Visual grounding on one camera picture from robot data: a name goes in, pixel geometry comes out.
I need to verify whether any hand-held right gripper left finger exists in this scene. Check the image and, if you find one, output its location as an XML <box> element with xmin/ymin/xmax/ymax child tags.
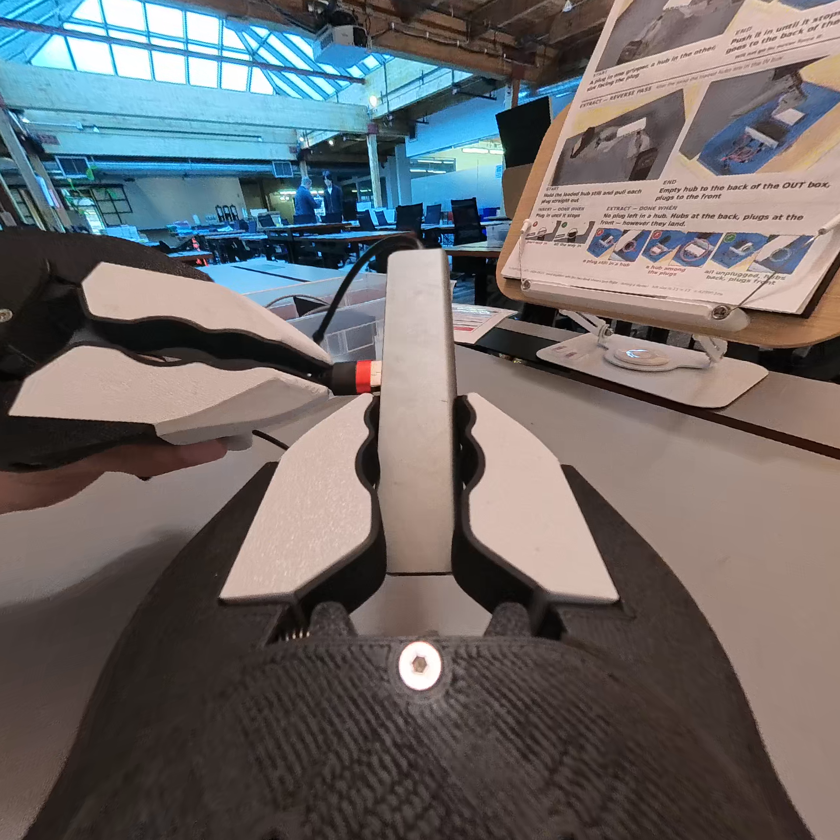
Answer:
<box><xmin>220</xmin><ymin>392</ymin><xmax>385</xmax><ymax>608</ymax></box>

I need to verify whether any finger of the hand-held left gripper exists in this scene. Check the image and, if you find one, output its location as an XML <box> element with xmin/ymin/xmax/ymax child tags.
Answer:
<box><xmin>79</xmin><ymin>261</ymin><xmax>333</xmax><ymax>382</ymax></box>
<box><xmin>8</xmin><ymin>344</ymin><xmax>332</xmax><ymax>452</ymax></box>

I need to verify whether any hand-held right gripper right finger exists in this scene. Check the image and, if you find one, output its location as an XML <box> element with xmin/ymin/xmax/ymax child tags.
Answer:
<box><xmin>454</xmin><ymin>392</ymin><xmax>619</xmax><ymax>608</ymax></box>

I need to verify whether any clear plastic bin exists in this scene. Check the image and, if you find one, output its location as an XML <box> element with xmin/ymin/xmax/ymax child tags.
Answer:
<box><xmin>262</xmin><ymin>272</ymin><xmax>388</xmax><ymax>365</ymax></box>

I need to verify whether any black red-banded usb cable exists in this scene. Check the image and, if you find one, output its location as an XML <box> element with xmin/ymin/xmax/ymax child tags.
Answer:
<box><xmin>252</xmin><ymin>357</ymin><xmax>383</xmax><ymax>452</ymax></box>

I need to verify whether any grey usb hub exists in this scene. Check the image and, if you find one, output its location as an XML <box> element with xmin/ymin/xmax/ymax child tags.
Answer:
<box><xmin>377</xmin><ymin>248</ymin><xmax>458</xmax><ymax>577</ymax></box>

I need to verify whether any person's left hand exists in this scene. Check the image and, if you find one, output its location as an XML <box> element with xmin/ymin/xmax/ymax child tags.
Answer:
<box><xmin>0</xmin><ymin>438</ymin><xmax>231</xmax><ymax>516</ymax></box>

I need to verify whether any long wooden table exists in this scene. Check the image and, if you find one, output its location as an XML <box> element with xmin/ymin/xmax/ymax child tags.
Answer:
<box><xmin>262</xmin><ymin>223</ymin><xmax>421</xmax><ymax>270</ymax></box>

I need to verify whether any white sheet red label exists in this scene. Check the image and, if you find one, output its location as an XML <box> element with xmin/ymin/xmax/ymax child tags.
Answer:
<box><xmin>451</xmin><ymin>303</ymin><xmax>519</xmax><ymax>343</ymax></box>

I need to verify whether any group of black office chairs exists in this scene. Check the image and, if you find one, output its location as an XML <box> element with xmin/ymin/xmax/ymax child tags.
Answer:
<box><xmin>341</xmin><ymin>197</ymin><xmax>487</xmax><ymax>277</ymax></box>

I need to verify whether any skylight window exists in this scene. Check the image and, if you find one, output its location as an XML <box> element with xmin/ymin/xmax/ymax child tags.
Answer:
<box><xmin>0</xmin><ymin>0</ymin><xmax>395</xmax><ymax>96</ymax></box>

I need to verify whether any white ceiling projector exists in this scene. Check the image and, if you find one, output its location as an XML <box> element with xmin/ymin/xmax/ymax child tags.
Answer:
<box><xmin>314</xmin><ymin>23</ymin><xmax>370</xmax><ymax>67</ymax></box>

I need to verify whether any instruction sheet on wooden stand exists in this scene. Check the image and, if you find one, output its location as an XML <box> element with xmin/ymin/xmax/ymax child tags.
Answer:
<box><xmin>495</xmin><ymin>98</ymin><xmax>840</xmax><ymax>409</ymax></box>

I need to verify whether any black monitor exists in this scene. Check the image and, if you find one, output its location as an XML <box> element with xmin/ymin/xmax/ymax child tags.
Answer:
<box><xmin>495</xmin><ymin>97</ymin><xmax>555</xmax><ymax>170</ymax></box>

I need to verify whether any printed instruction sheet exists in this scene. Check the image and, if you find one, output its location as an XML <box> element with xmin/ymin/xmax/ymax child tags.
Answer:
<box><xmin>502</xmin><ymin>0</ymin><xmax>840</xmax><ymax>316</ymax></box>

